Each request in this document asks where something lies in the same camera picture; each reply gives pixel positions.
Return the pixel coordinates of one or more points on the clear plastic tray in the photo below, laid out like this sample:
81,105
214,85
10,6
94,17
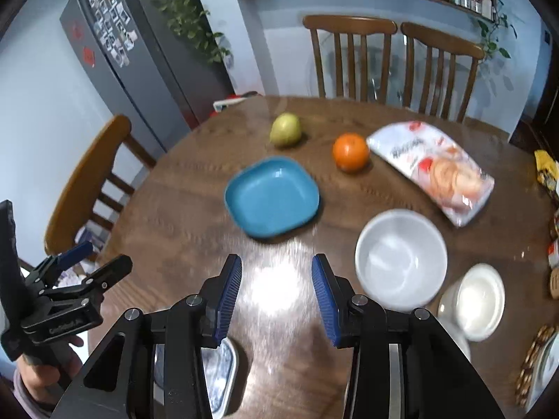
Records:
220,375

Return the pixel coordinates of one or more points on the green pear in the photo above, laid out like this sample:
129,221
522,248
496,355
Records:
286,130

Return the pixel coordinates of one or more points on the wooden slat-back chair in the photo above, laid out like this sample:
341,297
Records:
349,25
83,174
441,41

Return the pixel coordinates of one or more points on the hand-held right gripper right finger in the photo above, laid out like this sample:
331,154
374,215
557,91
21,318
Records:
325,301

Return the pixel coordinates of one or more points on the person's left hand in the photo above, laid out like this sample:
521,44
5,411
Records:
39,379

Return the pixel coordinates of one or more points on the red white box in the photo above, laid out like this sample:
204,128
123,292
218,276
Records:
229,102

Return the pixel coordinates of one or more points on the white bread bag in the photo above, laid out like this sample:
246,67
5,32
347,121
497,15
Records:
436,170

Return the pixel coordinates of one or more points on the green trailing plant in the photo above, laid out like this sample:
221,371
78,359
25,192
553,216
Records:
183,13

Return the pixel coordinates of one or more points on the white container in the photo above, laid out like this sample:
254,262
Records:
546,373

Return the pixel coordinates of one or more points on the large white bowl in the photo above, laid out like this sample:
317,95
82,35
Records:
399,262

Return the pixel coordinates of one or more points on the blue square plate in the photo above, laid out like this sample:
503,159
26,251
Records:
270,196

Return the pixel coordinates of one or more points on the red lid white label jar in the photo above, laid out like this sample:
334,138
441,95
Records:
553,254

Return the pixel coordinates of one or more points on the small green vine plant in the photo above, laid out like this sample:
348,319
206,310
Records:
495,39

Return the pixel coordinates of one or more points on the grey refrigerator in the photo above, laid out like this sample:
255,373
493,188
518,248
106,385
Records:
144,52

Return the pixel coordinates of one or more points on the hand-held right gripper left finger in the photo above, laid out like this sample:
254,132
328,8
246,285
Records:
229,301

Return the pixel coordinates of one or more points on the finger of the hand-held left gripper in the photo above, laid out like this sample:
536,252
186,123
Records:
76,253
111,270

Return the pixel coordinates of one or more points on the dark wooden door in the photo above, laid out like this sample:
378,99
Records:
543,113

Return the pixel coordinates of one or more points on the orange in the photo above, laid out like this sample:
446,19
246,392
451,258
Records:
350,152

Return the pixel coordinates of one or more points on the yellow snack packet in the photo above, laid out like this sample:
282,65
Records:
548,170

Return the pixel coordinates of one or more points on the cluster of fridge photo magnets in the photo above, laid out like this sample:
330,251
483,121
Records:
111,13

